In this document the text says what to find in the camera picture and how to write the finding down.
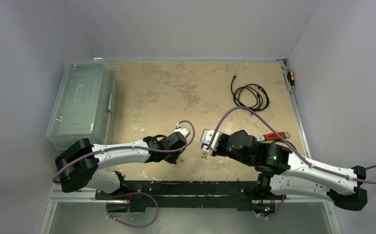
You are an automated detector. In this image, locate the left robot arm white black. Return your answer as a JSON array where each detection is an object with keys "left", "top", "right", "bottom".
[{"left": 53, "top": 127, "right": 190, "bottom": 199}]

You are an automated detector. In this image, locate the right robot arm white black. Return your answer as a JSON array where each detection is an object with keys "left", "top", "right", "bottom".
[{"left": 200, "top": 130, "right": 368, "bottom": 211}]

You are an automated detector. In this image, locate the yellow black screwdriver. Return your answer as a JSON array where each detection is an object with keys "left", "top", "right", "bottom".
[{"left": 287, "top": 71, "right": 295, "bottom": 89}]

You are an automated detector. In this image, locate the clear plastic storage bin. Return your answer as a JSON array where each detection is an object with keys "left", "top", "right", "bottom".
[{"left": 46, "top": 60, "right": 118, "bottom": 150}]

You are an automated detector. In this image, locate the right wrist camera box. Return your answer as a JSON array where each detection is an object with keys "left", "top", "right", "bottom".
[{"left": 200, "top": 129, "right": 222, "bottom": 154}]

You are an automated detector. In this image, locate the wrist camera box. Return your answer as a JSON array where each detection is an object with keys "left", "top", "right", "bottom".
[
  {"left": 174, "top": 123, "right": 191, "bottom": 138},
  {"left": 200, "top": 129, "right": 222, "bottom": 154}
]

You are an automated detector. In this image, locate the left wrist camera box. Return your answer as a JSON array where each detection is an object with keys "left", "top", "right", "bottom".
[{"left": 174, "top": 123, "right": 191, "bottom": 138}]

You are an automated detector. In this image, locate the red handled adjustable wrench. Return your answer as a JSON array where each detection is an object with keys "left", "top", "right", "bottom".
[{"left": 256, "top": 132, "right": 291, "bottom": 141}]

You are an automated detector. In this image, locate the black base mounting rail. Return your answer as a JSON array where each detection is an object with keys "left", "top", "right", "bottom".
[{"left": 96, "top": 179, "right": 287, "bottom": 214}]

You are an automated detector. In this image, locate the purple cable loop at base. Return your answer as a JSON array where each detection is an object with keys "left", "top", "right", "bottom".
[{"left": 105, "top": 191, "right": 160, "bottom": 229}]

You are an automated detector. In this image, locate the coiled black cable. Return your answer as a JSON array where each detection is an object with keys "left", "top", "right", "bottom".
[{"left": 230, "top": 75, "right": 270, "bottom": 113}]

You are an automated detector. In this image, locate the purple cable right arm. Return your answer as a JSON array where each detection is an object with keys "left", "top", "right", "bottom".
[{"left": 205, "top": 106, "right": 376, "bottom": 186}]

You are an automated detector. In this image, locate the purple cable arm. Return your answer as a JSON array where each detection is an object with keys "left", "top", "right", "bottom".
[
  {"left": 205, "top": 106, "right": 376, "bottom": 186},
  {"left": 52, "top": 120, "right": 196, "bottom": 185}
]

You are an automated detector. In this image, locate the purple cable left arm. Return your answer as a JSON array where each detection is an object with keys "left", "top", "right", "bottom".
[{"left": 52, "top": 120, "right": 196, "bottom": 185}]

